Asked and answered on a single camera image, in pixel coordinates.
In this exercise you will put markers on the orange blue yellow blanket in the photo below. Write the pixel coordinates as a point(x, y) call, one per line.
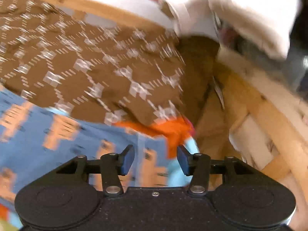
point(176, 131)

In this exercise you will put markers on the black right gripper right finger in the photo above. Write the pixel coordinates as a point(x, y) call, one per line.
point(185, 160)

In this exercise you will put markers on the blue pants with orange patches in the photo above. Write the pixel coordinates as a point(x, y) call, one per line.
point(35, 141)

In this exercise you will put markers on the wooden bed frame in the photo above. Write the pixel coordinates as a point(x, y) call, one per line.
point(244, 112)

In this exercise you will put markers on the brown patterned bedsheet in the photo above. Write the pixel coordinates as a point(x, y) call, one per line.
point(110, 75)

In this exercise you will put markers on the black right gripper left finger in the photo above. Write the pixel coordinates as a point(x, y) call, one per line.
point(125, 160)

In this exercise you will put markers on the white pillow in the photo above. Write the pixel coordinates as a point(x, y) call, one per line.
point(266, 23)

